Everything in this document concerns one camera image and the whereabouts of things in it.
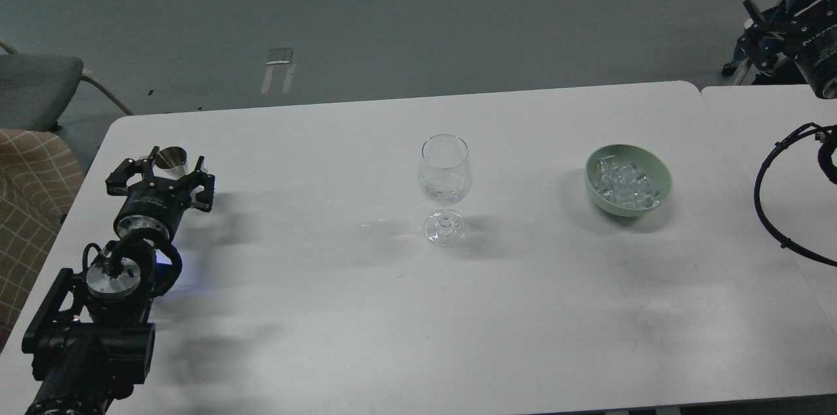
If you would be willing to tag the green bowl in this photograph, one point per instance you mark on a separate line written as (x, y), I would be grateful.
(645, 161)

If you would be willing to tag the clear wine glass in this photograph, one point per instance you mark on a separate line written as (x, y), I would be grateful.
(445, 178)

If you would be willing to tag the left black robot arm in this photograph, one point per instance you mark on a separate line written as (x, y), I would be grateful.
(91, 338)

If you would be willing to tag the clear ice cubes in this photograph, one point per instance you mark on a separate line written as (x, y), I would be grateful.
(624, 184)

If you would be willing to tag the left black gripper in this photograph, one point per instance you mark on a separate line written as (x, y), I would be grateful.
(158, 204)

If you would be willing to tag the steel double jigger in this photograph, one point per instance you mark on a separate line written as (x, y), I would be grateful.
(172, 161)

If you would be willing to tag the grey chair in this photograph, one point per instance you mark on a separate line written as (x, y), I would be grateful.
(37, 88)

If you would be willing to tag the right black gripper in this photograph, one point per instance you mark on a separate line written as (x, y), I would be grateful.
(813, 21)

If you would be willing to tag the metal floor plate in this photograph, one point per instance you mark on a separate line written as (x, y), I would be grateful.
(279, 56)

